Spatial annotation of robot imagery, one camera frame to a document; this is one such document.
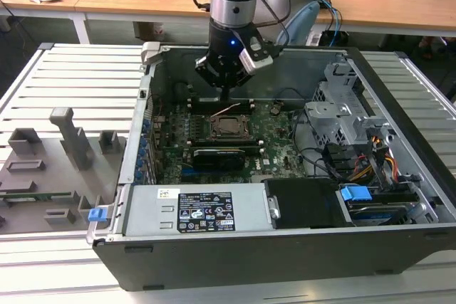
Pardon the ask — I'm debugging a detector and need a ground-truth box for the metal wire locking lever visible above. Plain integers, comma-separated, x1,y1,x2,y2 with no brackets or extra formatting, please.
210,103,242,117

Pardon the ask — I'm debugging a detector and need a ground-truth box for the silver green CPU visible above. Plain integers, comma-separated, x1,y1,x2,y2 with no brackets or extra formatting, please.
219,121,245,137

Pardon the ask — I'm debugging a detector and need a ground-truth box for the metal socket cover frame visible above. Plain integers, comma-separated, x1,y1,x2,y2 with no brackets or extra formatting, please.
210,115,252,140

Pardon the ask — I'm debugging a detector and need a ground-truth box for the black CPU socket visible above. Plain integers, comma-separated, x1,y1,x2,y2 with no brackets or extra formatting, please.
208,114,254,140

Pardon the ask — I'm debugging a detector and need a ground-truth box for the grey case latch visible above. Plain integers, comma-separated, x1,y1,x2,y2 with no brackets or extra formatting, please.
140,41,162,67

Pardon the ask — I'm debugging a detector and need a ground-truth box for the white printed bag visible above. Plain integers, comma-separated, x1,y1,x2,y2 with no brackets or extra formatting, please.
136,21,167,42

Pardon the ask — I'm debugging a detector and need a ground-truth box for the green motherboard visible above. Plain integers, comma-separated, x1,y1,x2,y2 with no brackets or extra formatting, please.
152,99,311,184

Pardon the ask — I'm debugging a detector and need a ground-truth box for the black graphics card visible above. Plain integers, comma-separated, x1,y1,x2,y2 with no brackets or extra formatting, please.
191,146,247,173

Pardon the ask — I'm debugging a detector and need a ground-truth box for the white power strip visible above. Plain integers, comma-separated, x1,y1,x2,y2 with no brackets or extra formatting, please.
305,29,350,48

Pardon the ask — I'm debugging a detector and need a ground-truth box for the silver drive cage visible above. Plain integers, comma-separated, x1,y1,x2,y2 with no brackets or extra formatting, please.
304,61,398,148

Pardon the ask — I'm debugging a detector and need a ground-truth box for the black plastic shroud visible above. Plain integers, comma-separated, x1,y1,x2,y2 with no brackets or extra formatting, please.
264,177,356,231

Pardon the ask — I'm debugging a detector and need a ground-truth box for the grey power supply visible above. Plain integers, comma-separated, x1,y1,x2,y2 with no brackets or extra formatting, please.
119,183,274,238

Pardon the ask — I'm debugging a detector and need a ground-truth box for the hard disk blue carrier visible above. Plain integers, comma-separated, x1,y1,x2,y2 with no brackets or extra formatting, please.
340,183,421,229

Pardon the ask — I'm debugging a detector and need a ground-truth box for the blue case latch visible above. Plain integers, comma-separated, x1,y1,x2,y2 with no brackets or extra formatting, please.
88,206,108,224

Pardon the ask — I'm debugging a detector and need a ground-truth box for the black grey PC case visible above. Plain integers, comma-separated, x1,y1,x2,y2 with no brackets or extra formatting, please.
86,42,456,293

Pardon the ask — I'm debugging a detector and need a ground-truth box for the grey parts rack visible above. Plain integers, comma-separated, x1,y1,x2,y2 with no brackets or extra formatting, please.
0,106,128,236

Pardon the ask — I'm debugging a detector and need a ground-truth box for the green RAM stick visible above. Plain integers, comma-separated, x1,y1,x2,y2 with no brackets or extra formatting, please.
0,192,74,201

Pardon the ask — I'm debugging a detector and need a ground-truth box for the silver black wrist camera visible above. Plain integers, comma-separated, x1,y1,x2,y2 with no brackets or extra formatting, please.
237,35,276,78

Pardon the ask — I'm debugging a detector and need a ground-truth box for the blue cable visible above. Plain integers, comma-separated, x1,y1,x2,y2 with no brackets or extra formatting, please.
322,0,343,48

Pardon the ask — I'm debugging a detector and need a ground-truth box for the yellow red wire bundle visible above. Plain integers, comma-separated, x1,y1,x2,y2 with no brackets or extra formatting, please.
351,135,398,182

